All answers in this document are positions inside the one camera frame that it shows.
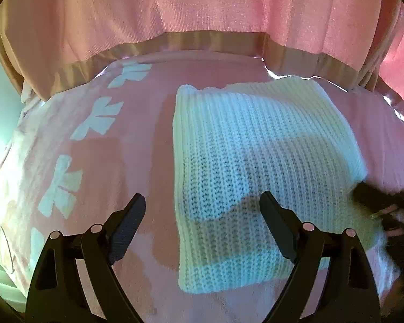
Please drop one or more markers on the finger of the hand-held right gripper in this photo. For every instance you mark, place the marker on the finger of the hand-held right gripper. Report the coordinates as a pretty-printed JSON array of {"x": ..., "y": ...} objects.
[{"x": 370, "y": 195}]

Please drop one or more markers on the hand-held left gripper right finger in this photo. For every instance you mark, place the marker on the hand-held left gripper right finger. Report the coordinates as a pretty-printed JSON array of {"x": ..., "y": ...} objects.
[{"x": 272, "y": 218}]

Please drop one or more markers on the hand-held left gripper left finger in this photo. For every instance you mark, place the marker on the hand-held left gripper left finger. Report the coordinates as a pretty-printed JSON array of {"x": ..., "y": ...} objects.
[{"x": 128, "y": 228}]

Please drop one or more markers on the white knit sweater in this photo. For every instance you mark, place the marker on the white knit sweater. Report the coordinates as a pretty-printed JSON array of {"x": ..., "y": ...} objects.
[{"x": 239, "y": 141}]

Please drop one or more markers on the person's right hand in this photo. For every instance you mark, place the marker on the person's right hand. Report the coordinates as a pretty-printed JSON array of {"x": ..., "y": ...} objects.
[{"x": 399, "y": 222}]

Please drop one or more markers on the pink printed blanket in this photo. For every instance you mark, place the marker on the pink printed blanket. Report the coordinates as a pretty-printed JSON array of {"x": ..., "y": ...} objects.
[{"x": 121, "y": 141}]

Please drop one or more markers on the white striped cloth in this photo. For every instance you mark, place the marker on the white striped cloth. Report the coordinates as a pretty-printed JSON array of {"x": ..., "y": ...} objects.
[{"x": 0, "y": 276}]

